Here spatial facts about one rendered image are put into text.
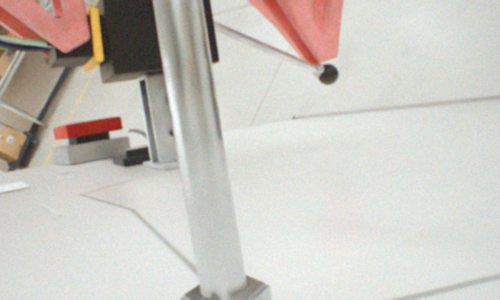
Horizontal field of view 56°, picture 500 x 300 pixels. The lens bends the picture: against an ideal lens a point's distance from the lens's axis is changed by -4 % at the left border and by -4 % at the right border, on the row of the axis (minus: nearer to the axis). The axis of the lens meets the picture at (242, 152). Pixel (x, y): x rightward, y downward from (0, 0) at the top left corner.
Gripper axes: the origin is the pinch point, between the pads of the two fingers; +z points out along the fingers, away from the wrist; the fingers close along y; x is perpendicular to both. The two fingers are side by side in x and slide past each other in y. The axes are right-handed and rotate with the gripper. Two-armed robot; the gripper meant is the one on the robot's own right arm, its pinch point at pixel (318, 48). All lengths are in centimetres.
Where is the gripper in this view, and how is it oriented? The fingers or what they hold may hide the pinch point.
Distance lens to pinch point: 31.5
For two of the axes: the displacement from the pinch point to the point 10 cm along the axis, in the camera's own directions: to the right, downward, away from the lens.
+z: 3.1, 9.3, 1.7
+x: 8.5, -3.5, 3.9
